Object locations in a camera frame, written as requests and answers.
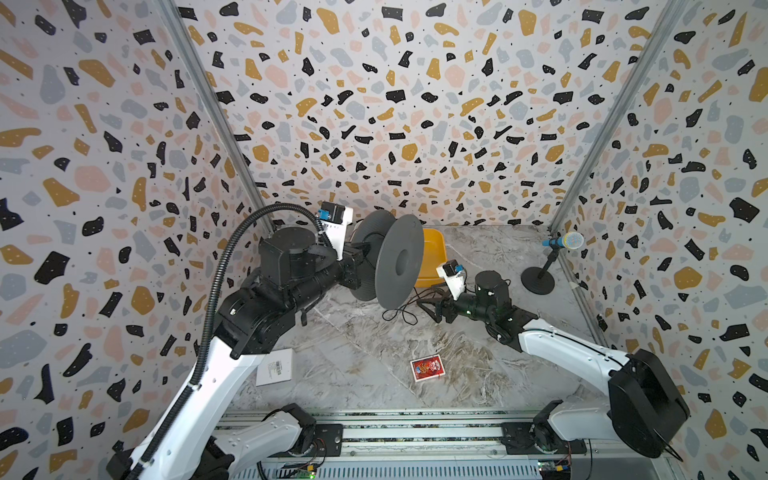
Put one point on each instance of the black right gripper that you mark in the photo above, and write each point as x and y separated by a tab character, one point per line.
449	306

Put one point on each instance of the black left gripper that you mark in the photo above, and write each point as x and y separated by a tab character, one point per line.
353	253

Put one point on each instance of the grey perforated cable spool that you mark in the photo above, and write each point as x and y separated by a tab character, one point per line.
391	267

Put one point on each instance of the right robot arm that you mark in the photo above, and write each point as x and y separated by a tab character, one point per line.
640	405

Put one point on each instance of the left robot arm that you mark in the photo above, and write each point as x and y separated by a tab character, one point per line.
297	267

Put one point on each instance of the yellow plastic bin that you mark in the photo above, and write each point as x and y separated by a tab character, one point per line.
434	255

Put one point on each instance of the black microphone stand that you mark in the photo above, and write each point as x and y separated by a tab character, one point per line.
539	280

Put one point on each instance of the blue toy microphone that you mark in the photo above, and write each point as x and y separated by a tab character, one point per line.
571	241

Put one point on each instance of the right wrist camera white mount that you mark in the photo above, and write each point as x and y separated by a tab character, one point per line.
454	276

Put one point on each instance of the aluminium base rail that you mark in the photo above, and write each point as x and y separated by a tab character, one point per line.
459	444

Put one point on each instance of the aluminium corner rail left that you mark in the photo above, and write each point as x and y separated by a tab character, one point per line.
225	160

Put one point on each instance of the aluminium corner rail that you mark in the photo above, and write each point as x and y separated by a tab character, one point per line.
225	160
669	16

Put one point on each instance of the aluminium corner rail right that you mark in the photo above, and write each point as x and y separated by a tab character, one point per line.
669	16

